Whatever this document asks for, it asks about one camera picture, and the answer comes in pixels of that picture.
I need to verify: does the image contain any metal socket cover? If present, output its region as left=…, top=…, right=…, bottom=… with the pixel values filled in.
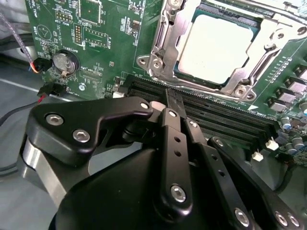
left=163, top=0, right=288, bottom=93

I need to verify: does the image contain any silver CPU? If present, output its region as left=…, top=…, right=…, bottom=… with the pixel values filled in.
left=174, top=3, right=263, bottom=86

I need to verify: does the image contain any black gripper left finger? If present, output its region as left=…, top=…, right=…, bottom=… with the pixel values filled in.
left=25, top=87, right=194, bottom=218

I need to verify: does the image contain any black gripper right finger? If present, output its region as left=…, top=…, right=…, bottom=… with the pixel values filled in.
left=174, top=90, right=303, bottom=230

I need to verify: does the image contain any metal locking lever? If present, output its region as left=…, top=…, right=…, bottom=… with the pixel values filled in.
left=148, top=68, right=240, bottom=96

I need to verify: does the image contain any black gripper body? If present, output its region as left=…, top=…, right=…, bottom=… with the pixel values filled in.
left=49, top=148, right=231, bottom=230

